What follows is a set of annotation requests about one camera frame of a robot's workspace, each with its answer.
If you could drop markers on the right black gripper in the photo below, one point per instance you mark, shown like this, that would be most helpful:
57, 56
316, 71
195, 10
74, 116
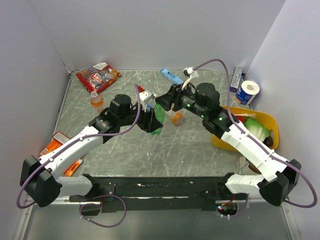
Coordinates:
173, 96

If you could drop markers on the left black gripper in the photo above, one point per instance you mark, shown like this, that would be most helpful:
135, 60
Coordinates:
149, 122

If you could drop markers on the green plastic bottle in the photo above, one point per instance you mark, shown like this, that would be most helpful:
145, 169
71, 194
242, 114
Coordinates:
160, 115

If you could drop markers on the clear blue water bottle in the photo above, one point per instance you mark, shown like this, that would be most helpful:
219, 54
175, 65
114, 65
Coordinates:
150, 102

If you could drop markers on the orange tea bottle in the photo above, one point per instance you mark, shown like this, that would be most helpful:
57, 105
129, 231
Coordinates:
175, 117
97, 101

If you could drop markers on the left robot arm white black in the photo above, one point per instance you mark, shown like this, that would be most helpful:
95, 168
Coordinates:
41, 178

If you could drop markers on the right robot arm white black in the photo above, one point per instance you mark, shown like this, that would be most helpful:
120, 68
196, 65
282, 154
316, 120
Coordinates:
275, 179

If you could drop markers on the red candy bag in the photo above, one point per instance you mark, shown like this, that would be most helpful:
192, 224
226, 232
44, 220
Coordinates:
98, 77

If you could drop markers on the red pepper toy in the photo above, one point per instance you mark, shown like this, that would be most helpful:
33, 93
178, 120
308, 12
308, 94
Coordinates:
241, 119

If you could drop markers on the toilet paper roll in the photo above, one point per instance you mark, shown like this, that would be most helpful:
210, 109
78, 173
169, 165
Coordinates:
247, 92

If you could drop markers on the orange utility knife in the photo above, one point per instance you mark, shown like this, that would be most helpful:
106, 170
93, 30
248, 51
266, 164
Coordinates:
72, 168

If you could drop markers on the orange red battery pack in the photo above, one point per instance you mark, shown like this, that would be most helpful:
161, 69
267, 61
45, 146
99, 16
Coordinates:
58, 139

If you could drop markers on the green cabbage toy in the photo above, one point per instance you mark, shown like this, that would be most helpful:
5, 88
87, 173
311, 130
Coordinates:
257, 129

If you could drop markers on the yellow plastic basket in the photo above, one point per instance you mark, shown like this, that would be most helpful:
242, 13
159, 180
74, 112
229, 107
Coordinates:
263, 118

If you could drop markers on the dark eggplant toy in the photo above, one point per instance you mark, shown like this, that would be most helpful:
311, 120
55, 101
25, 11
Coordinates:
268, 141

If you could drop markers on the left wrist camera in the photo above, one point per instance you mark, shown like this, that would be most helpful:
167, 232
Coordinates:
143, 96

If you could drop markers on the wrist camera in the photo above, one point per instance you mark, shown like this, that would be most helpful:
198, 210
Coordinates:
191, 74
143, 96

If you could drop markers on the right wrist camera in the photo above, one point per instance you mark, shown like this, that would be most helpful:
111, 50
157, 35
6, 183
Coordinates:
191, 74

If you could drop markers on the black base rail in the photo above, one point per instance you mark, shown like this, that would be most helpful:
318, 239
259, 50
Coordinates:
157, 193

